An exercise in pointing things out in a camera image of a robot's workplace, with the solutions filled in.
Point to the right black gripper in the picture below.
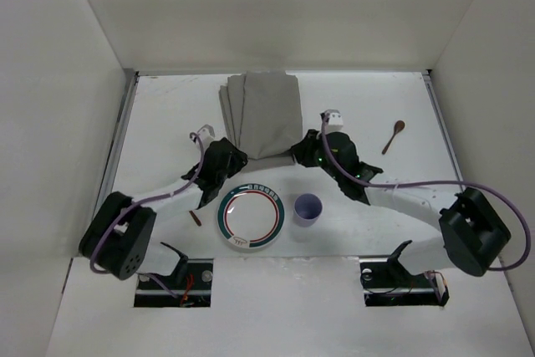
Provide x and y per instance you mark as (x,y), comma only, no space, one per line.
(306,149)

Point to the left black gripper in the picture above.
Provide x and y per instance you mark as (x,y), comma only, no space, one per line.
(233,154)

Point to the grey cloth placemat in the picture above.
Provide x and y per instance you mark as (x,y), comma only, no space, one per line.
(263,118)

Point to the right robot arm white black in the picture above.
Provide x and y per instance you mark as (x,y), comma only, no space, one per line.
(471,232)

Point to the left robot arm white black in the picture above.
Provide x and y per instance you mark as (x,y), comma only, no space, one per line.
(118,240)

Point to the lilac plastic cup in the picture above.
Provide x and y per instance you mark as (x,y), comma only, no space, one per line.
(307,208)

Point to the white plate green red rim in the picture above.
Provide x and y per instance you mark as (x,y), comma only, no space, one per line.
(250,217)

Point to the brown wooden fork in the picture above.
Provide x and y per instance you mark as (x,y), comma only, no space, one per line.
(195,218)

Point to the brown wooden spoon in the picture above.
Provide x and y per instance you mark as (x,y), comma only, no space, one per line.
(398,127)

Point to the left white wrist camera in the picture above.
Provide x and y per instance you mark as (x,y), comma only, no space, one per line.
(204,135)

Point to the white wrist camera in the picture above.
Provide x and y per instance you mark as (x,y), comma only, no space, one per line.
(333,120)
(204,135)

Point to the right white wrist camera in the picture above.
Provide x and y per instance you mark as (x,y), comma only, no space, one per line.
(333,120)

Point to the left aluminium table rail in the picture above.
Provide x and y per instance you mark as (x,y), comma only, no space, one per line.
(108,164)

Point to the aluminium table rail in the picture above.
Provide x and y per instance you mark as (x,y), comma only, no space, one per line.
(426,75)
(108,164)

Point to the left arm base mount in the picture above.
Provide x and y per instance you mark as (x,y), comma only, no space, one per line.
(188,289)

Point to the right aluminium table rail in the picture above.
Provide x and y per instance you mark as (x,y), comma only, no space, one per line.
(426,75)

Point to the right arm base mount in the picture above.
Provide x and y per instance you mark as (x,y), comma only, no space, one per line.
(390,285)

